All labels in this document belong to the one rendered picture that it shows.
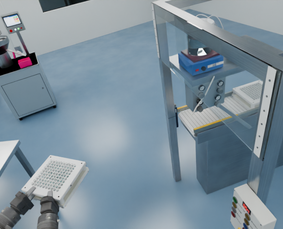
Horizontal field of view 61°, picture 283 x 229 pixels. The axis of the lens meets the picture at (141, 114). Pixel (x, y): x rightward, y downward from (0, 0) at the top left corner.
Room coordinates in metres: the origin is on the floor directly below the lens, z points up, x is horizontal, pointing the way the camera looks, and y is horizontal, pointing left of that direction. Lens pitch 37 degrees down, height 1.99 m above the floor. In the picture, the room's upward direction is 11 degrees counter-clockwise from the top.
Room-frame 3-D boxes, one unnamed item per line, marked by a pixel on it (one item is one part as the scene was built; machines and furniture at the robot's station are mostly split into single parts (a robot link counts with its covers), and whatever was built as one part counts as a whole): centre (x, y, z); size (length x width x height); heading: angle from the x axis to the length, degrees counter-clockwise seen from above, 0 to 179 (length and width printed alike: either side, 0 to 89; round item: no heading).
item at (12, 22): (3.63, 1.49, 1.07); 0.23 x 0.10 x 0.62; 109
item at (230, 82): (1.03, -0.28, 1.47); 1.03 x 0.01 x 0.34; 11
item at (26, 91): (3.43, 1.64, 0.38); 0.63 x 0.57 x 0.76; 109
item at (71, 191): (0.89, 0.51, 0.99); 0.24 x 0.24 x 0.02; 63
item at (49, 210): (0.67, 0.50, 1.03); 0.12 x 0.10 x 0.13; 5
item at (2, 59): (3.47, 1.70, 0.95); 0.49 x 0.36 x 0.38; 109
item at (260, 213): (0.49, -0.35, 0.97); 0.17 x 0.06 x 0.26; 11
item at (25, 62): (3.29, 1.44, 0.80); 0.16 x 0.12 x 0.09; 109
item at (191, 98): (1.25, -0.42, 1.14); 0.22 x 0.11 x 0.20; 101
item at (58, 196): (0.89, 0.51, 1.03); 0.25 x 0.24 x 0.02; 63
